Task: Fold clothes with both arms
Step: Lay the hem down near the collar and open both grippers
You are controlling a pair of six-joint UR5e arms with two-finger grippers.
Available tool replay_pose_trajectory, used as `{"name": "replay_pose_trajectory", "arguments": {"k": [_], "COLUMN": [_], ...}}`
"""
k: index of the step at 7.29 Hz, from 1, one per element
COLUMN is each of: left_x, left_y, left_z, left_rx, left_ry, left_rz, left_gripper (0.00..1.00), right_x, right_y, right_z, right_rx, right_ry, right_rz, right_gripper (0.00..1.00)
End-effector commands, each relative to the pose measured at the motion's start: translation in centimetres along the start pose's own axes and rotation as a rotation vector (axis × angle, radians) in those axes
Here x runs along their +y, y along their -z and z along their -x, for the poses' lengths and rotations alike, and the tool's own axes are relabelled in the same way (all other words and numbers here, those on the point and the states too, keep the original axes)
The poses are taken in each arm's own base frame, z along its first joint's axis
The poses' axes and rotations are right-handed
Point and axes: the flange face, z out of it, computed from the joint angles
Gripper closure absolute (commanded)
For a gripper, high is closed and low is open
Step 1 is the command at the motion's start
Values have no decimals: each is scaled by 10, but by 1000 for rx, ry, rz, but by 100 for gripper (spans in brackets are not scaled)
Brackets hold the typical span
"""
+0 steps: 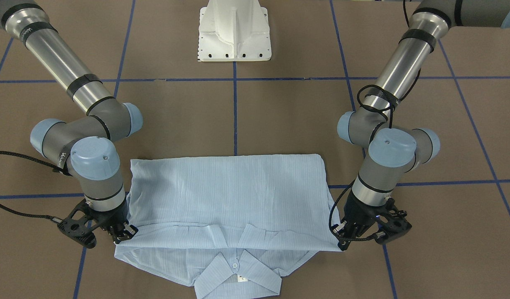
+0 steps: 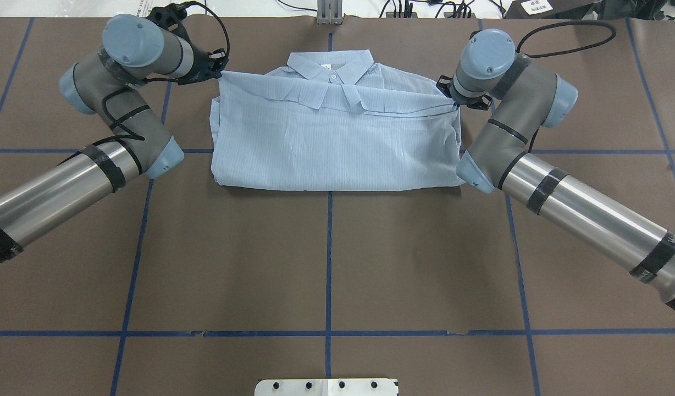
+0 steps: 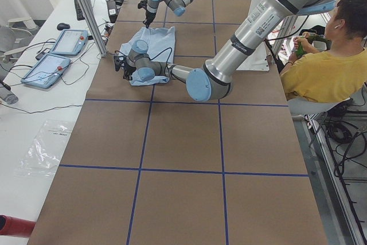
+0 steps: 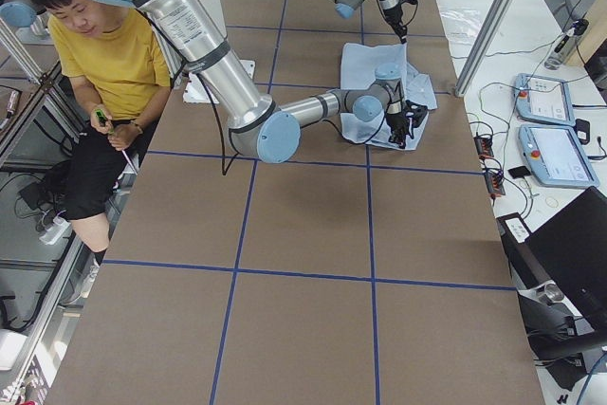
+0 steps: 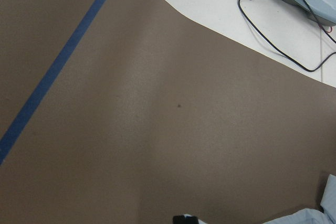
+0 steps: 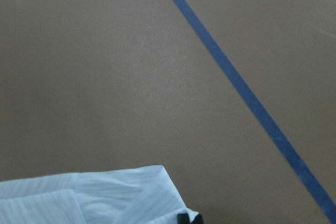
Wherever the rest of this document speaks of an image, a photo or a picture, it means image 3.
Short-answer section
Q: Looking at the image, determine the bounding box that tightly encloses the red cylinder object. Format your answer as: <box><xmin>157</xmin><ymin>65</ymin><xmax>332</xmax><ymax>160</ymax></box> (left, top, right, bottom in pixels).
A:
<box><xmin>1</xmin><ymin>215</ymin><xmax>36</xmax><ymax>238</ymax></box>

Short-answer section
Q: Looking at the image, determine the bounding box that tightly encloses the blue teach pendant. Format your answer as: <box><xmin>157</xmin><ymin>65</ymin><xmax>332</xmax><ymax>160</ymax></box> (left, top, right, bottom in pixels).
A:
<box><xmin>21</xmin><ymin>53</ymin><xmax>71</xmax><ymax>89</ymax></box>
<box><xmin>50</xmin><ymin>29</ymin><xmax>88</xmax><ymax>56</ymax></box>

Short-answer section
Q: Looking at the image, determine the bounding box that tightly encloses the clear plastic bag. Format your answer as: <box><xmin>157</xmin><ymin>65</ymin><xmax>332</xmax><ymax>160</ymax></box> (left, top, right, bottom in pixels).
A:
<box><xmin>14</xmin><ymin>119</ymin><xmax>75</xmax><ymax>178</ymax></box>

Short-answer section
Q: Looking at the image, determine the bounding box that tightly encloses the black keyboard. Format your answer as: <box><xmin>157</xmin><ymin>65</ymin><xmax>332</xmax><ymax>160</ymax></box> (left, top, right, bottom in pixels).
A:
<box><xmin>73</xmin><ymin>0</ymin><xmax>85</xmax><ymax>21</ymax></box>

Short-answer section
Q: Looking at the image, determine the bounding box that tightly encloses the lower blue teach pendant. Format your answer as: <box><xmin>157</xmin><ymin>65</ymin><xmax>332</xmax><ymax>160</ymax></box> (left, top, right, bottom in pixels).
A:
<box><xmin>21</xmin><ymin>53</ymin><xmax>71</xmax><ymax>89</ymax></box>

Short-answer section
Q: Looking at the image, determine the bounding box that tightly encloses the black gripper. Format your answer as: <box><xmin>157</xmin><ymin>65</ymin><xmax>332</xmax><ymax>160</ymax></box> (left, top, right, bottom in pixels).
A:
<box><xmin>143</xmin><ymin>11</ymin><xmax>155</xmax><ymax>29</ymax></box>
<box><xmin>123</xmin><ymin>64</ymin><xmax>136</xmax><ymax>80</ymax></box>

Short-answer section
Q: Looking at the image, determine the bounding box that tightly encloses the aluminium frame post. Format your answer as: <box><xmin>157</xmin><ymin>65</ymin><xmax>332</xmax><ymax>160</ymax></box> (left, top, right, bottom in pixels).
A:
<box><xmin>77</xmin><ymin>0</ymin><xmax>107</xmax><ymax>57</ymax></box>

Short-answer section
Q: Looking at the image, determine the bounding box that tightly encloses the upper blue teach pendant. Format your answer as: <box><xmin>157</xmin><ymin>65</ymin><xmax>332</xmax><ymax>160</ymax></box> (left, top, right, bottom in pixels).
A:
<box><xmin>50</xmin><ymin>29</ymin><xmax>88</xmax><ymax>56</ymax></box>

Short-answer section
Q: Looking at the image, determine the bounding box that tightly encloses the person in yellow shirt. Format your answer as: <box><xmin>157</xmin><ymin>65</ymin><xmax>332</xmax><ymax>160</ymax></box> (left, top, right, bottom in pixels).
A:
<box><xmin>280</xmin><ymin>0</ymin><xmax>366</xmax><ymax>103</ymax></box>

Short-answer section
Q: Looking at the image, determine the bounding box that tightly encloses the white chair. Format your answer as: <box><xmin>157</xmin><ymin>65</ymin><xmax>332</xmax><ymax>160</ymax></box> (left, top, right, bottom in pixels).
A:
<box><xmin>287</xmin><ymin>98</ymin><xmax>350</xmax><ymax>116</ymax></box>

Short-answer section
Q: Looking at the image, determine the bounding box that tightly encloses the light blue striped shirt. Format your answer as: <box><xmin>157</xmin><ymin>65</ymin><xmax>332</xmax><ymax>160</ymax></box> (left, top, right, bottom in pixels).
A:
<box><xmin>119</xmin><ymin>26</ymin><xmax>175</xmax><ymax>86</ymax></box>

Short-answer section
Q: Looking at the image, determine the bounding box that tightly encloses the black computer mouse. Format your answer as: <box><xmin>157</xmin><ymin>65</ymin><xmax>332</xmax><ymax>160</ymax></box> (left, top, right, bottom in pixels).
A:
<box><xmin>57</xmin><ymin>22</ymin><xmax>70</xmax><ymax>30</ymax></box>

